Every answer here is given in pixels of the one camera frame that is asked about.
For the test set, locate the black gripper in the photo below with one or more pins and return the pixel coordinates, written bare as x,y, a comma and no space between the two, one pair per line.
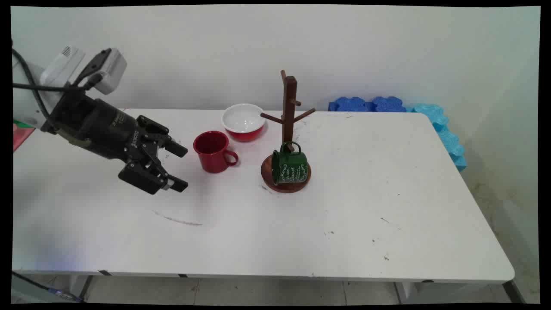
101,127

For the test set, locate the green enamel mug white print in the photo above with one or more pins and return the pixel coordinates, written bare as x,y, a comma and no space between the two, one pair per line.
290,165

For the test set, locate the red enamel mug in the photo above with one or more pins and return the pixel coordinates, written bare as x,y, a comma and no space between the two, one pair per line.
212,153

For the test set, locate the red bowl white inside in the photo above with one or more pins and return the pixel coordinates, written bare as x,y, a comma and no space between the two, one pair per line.
243,120

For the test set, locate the red flat object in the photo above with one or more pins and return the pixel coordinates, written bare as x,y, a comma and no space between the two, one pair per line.
21,137

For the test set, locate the green flat object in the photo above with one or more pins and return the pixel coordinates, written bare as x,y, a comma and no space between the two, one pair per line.
19,124

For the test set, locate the brown wooden mug tree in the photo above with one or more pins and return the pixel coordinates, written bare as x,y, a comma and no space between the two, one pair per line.
289,107

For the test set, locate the white table leg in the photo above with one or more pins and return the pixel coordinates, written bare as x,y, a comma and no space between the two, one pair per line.
79,287

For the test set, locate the dark blue foam mat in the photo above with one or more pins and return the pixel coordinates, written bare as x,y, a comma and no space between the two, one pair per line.
349,104
388,104

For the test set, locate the light blue foam mat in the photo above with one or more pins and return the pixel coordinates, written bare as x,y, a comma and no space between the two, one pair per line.
445,137

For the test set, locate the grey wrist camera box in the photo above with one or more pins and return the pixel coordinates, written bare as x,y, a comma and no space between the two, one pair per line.
112,69

